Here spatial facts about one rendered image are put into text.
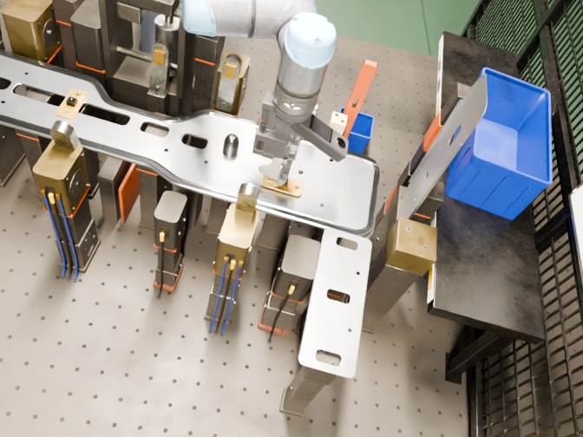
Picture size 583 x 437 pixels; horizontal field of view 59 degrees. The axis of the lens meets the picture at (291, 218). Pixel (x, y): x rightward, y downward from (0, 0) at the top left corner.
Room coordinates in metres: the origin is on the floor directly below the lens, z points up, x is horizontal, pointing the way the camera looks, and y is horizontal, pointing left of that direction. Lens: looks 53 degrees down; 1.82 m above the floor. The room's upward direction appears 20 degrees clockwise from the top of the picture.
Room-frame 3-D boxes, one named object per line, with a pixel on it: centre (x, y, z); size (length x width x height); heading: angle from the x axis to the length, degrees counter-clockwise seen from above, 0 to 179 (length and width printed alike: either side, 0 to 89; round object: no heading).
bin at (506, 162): (0.94, -0.37, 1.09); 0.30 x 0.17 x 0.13; 179
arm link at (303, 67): (0.68, 0.07, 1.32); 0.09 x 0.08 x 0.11; 27
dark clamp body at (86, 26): (0.90, 0.56, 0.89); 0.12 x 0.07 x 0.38; 5
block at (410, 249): (0.63, -0.24, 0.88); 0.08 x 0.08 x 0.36; 5
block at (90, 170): (0.71, 0.51, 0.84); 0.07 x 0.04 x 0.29; 5
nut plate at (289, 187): (0.68, 0.04, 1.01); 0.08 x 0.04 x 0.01; 95
